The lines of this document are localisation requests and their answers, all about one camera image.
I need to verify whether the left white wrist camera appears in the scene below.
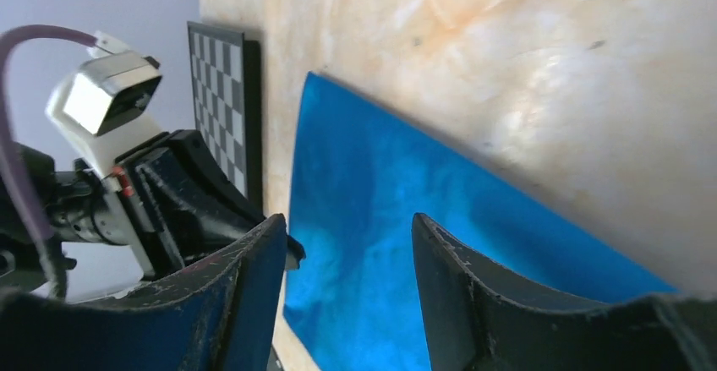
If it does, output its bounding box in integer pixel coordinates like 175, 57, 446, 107
46, 30, 162, 178

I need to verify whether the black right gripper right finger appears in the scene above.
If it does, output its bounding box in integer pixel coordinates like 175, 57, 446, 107
412, 213, 716, 370

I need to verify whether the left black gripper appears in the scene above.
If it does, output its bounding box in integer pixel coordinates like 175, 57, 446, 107
1, 130, 265, 292

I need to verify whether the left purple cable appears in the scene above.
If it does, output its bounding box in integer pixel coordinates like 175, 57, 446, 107
0, 25, 99, 299

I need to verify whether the black white checkerboard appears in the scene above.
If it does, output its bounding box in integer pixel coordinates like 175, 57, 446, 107
187, 21, 263, 210

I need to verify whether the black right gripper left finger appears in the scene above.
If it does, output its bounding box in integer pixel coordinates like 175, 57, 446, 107
1, 214, 287, 370

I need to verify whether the blue satin napkin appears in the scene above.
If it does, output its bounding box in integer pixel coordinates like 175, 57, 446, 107
284, 74, 671, 370

